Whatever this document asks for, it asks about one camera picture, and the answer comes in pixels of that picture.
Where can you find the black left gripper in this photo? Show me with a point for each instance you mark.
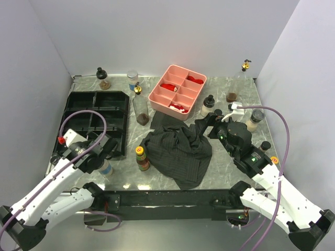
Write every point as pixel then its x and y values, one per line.
pixel 87 142

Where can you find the red item middle compartment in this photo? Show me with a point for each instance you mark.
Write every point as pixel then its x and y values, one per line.
pixel 169 87

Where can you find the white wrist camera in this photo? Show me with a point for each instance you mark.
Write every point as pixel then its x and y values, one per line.
pixel 236 113
pixel 70 137

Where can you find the black cap brown powder bottle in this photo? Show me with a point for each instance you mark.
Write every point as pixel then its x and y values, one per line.
pixel 102 77

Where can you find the dark lid beige powder jar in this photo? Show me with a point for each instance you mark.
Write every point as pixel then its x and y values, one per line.
pixel 256 117

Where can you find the blue label spice jar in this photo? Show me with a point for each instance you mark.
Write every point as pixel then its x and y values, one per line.
pixel 106 169
pixel 133 79

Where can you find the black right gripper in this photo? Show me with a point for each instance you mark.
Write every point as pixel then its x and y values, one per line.
pixel 202 124

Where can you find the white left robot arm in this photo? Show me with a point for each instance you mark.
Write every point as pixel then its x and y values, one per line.
pixel 28 220

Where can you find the tall gold spout oil bottle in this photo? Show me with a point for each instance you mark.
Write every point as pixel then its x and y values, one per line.
pixel 140 105

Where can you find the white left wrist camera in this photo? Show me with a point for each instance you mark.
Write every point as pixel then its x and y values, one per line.
pixel 70 137

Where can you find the red yellow cap sauce bottle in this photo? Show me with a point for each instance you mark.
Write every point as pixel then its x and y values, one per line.
pixel 142 159

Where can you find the pink divided storage box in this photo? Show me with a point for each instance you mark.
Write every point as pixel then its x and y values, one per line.
pixel 186 95

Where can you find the red white item front compartment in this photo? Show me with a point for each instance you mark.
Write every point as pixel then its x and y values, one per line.
pixel 178 108

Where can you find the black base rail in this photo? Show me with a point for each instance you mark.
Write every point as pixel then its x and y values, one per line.
pixel 170 204

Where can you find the black cap jar right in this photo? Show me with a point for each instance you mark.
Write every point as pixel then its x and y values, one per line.
pixel 265 145

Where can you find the dark striped cloth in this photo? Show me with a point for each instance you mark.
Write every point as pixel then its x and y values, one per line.
pixel 177 150

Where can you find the black cap white powder bottle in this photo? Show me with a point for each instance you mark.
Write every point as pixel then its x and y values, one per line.
pixel 208 105

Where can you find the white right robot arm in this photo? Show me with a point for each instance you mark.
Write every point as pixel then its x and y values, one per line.
pixel 305 223

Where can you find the red label sauce bottle right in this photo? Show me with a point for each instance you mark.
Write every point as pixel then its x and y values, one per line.
pixel 275 160

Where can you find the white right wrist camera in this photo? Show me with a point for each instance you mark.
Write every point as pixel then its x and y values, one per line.
pixel 236 113

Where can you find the red item back compartment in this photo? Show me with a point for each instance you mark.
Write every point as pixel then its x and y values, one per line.
pixel 195 80

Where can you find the tall gold spout sauce bottle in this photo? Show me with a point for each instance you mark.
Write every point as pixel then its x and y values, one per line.
pixel 237 82

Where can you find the black divided organizer tray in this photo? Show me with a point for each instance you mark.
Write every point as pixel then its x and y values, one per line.
pixel 113 106

